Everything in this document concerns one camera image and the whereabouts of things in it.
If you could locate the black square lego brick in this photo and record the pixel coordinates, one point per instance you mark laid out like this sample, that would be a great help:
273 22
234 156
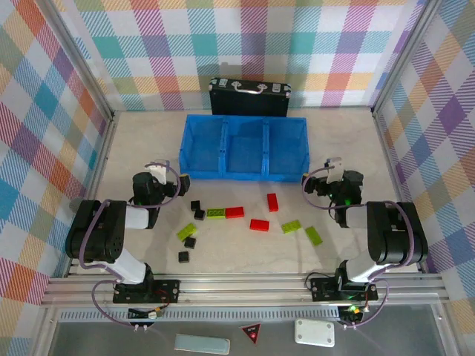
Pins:
195 205
199 214
189 242
183 256

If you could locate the green lego brick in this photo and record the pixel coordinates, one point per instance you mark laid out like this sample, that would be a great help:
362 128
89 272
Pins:
186 231
216 213
314 235
291 226

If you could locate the red lego brick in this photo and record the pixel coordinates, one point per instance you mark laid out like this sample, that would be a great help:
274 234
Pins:
272 202
234 212
259 224

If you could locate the blue three-compartment bin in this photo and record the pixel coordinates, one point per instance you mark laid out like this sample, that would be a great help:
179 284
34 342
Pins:
245 152

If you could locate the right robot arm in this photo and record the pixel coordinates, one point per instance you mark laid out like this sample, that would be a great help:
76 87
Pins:
393 233

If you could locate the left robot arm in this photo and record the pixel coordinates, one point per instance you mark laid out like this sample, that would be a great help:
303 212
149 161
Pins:
96 230

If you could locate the small board with green light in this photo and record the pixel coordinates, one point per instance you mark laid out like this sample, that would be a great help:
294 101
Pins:
352 310

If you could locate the small yellow power connector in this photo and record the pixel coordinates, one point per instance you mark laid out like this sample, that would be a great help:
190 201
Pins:
156 313

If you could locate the perforated metal strip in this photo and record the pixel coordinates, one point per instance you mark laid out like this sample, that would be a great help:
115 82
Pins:
222 315

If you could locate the white flat box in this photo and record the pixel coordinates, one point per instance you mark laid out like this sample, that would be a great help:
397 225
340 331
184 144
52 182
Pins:
314 332

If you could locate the red triangle sign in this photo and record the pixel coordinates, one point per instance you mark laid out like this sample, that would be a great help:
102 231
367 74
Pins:
250 331

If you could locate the light blue flat box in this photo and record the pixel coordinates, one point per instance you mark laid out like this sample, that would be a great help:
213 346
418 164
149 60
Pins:
202 343

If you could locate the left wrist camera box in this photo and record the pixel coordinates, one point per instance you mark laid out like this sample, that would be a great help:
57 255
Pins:
157 170

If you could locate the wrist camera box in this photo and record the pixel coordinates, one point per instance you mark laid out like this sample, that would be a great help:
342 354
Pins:
157 170
334 170

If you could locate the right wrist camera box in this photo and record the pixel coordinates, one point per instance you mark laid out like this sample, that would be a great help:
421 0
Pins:
334 170

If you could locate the aluminium side rail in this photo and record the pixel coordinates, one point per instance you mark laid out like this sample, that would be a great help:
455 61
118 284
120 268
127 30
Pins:
384 148
105 148

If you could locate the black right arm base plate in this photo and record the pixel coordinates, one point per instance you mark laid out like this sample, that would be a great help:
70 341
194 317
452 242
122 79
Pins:
323 289

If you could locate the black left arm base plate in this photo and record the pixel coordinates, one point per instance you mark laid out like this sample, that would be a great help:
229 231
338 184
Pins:
167 291

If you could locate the aluminium mounting rail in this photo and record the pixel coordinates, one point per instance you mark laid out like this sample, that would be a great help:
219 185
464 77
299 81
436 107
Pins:
241 289

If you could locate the aluminium frame post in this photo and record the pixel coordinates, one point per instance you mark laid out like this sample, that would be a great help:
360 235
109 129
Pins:
403 55
79 55

